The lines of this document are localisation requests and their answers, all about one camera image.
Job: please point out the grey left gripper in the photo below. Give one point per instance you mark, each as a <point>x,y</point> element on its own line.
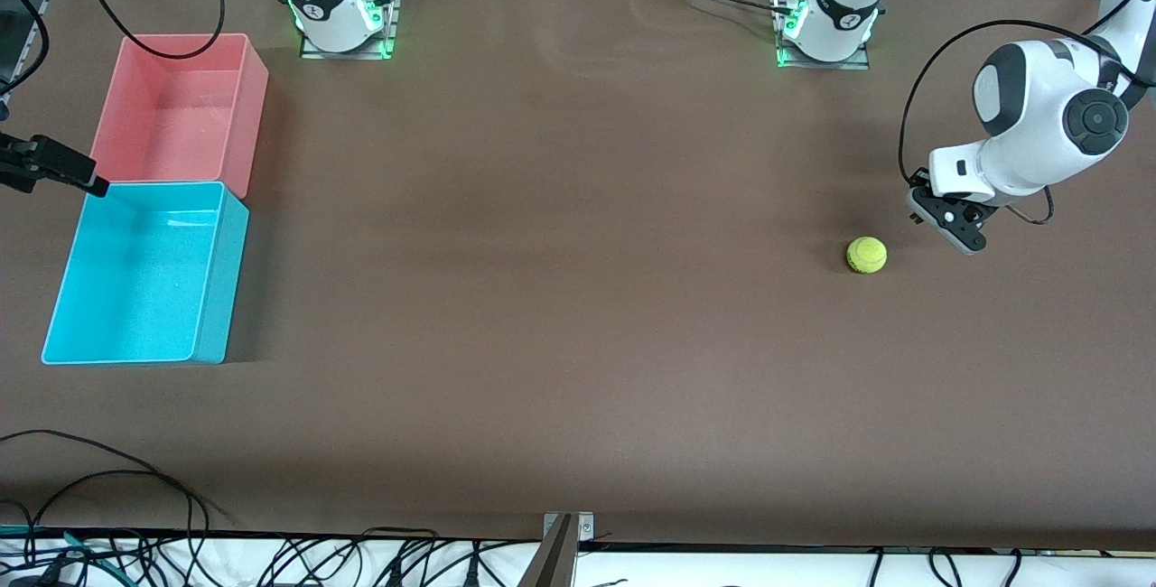
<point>916,218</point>

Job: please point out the yellow-green tennis ball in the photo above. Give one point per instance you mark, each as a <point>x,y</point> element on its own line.
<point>867,256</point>

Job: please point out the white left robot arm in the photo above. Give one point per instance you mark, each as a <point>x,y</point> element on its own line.
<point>840,9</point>

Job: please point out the pink plastic bin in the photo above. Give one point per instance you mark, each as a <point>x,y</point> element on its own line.
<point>172,117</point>

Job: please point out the blue plastic bin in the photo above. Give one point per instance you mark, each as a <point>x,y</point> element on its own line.
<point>135,298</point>

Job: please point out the brown table cover sheet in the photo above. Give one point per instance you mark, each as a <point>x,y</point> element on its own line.
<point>578,343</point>

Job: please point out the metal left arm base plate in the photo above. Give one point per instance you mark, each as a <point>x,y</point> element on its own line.
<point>860,61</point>

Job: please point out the metal bracket plate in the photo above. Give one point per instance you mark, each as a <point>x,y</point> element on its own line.
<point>585,526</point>

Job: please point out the grey metal post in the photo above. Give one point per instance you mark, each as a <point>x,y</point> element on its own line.
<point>553,564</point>

